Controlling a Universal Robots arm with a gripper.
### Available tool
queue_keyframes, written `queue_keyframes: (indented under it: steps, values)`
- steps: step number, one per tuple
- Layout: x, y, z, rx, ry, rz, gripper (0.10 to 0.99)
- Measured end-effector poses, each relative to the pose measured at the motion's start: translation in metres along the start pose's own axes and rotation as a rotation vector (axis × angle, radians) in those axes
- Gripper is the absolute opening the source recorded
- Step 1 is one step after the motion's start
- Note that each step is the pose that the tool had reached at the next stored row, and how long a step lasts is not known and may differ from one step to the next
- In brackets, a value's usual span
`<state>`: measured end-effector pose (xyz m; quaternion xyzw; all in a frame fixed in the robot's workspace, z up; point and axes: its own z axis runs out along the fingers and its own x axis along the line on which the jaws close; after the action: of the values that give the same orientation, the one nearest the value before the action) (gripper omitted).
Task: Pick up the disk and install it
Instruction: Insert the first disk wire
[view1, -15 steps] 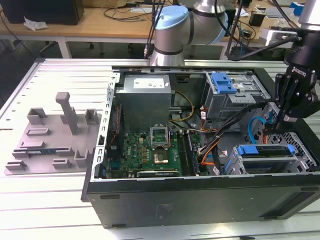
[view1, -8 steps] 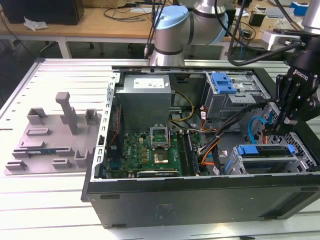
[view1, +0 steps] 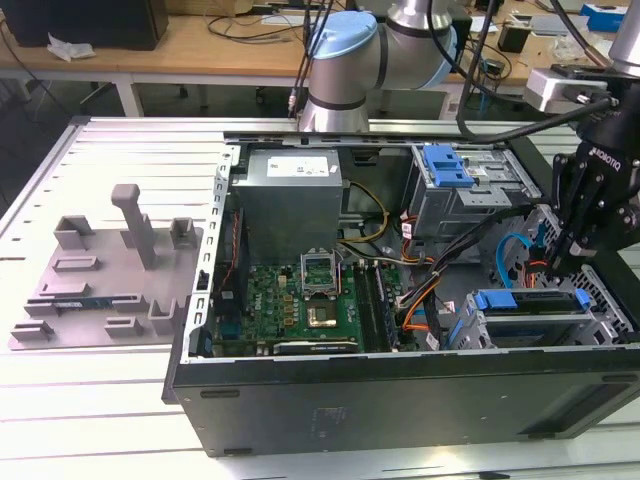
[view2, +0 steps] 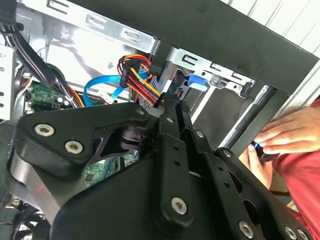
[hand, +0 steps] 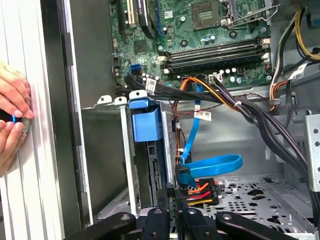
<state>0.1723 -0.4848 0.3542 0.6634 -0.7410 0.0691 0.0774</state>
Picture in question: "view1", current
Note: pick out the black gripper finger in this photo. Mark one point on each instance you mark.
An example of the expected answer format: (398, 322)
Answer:
(565, 190)
(600, 225)

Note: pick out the hard disk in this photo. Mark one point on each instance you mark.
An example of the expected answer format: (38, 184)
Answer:
(495, 300)

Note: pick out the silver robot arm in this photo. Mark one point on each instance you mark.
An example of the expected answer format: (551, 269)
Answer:
(345, 65)

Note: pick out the clear plastic bags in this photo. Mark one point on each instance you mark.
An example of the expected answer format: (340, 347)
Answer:
(565, 47)

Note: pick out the wooden top desk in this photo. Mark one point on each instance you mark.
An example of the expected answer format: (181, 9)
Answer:
(520, 70)
(200, 50)

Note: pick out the grey metal drive cage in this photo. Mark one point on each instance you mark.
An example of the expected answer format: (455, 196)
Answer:
(450, 210)

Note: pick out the blue cardboard box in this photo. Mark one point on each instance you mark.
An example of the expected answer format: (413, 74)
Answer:
(600, 15)

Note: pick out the flat silver device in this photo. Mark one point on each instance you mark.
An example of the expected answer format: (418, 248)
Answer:
(542, 24)

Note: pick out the small black box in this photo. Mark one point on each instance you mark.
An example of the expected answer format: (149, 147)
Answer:
(512, 37)

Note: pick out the dark RAM stick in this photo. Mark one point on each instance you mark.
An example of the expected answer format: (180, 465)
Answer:
(370, 305)

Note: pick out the metal locking lever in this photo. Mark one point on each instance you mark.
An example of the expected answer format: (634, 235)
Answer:
(340, 270)

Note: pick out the black PC case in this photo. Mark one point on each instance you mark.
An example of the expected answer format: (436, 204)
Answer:
(400, 405)

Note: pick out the CPU socket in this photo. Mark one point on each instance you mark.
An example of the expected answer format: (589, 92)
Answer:
(322, 315)

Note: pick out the grey power supply box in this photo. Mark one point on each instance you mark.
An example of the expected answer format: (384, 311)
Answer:
(285, 220)

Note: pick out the black graphics card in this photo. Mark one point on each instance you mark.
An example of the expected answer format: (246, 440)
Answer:
(315, 347)

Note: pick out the green motherboard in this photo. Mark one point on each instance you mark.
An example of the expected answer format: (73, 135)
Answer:
(272, 300)

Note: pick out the black case fan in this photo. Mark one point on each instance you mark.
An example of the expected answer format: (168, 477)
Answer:
(242, 270)

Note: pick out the grey parts rack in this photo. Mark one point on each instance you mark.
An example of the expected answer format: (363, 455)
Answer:
(100, 280)

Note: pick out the RAM stick with blue label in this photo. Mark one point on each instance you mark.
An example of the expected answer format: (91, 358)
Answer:
(85, 303)

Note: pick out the white plastic wrapper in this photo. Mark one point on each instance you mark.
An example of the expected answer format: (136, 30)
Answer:
(70, 50)

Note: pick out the large black box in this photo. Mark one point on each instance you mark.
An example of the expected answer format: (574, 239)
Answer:
(75, 22)

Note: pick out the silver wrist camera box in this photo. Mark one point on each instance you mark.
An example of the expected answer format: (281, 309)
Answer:
(547, 90)

